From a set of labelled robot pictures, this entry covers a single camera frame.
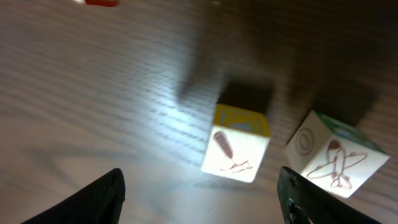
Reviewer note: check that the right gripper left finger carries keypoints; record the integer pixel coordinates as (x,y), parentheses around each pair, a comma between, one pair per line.
(100,202)

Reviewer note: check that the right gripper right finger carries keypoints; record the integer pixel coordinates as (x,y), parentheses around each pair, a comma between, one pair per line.
(302,201)

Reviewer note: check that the red letter M block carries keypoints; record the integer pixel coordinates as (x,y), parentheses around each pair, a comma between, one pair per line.
(102,3)

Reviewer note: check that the green letter J block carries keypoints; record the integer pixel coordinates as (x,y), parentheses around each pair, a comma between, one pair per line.
(333,155)

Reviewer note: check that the yellow edged letter block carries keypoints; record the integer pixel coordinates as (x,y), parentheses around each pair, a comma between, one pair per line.
(237,143)

